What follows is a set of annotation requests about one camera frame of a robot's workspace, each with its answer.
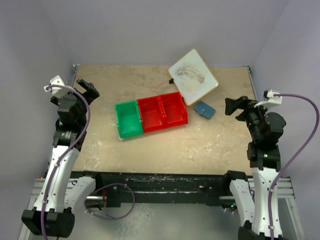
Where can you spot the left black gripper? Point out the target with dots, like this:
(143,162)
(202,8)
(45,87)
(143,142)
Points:
(91,94)

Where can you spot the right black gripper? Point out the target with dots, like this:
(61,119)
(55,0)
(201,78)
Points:
(241,102)

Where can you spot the blue card holder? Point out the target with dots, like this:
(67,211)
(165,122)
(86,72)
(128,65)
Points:
(204,109)

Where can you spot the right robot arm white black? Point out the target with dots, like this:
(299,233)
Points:
(258,209)

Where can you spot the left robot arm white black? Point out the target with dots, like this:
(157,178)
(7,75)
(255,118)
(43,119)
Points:
(53,213)

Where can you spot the green plastic bin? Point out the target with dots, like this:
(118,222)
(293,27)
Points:
(128,119)

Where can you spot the red double plastic bin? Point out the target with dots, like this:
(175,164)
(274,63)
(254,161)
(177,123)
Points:
(162,111)

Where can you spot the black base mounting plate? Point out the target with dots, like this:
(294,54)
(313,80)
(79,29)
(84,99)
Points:
(164,188)

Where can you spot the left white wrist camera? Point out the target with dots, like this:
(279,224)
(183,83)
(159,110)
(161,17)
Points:
(55,87)

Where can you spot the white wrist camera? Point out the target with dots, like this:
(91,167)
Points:
(270,100)
(55,87)

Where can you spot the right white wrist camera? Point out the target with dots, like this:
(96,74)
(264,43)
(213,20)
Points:
(270,100)

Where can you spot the white board wooden frame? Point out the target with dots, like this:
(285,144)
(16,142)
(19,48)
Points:
(193,77)

